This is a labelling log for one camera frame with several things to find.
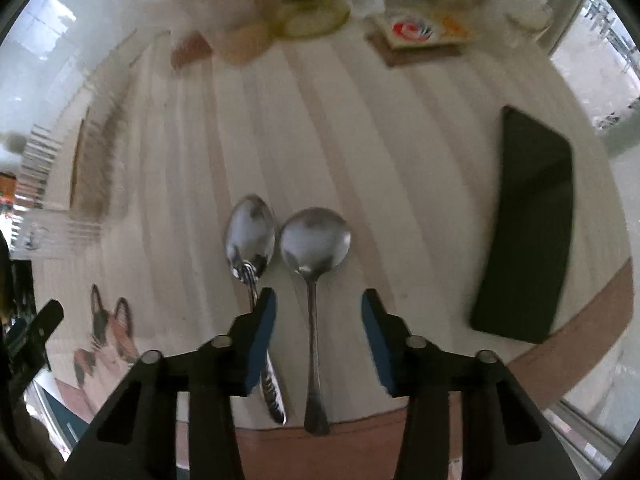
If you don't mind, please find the clear bag with red contents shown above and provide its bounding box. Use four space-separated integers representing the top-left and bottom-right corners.
167 25 217 72

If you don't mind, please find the round bowl steel spoon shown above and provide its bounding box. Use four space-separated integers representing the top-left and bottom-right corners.
278 207 352 436

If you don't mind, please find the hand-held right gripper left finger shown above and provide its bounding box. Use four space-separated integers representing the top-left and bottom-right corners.
60 287 278 480

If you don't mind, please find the colourful card packet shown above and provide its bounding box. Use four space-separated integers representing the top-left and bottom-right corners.
365 7 474 68

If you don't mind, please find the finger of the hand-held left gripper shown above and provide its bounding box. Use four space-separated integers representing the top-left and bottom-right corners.
10 299 65 396

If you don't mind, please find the crumpled clear plastic bag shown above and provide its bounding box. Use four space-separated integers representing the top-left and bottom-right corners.
342 0 556 43

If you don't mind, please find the patterned handle steel spoon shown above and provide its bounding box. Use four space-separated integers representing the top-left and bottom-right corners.
224 194 289 426

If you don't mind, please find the brown band seasoning jar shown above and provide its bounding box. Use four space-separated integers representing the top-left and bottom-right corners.
155 0 273 67

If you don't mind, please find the cat print striped tablecloth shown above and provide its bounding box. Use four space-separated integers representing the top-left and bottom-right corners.
30 10 636 461

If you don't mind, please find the black smartphone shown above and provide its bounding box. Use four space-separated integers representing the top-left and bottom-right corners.
470 105 574 345

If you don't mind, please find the clear plastic tray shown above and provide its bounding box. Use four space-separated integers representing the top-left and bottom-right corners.
10 85 133 263

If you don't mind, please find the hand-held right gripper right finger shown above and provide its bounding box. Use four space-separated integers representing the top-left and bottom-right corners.
361 287 573 480

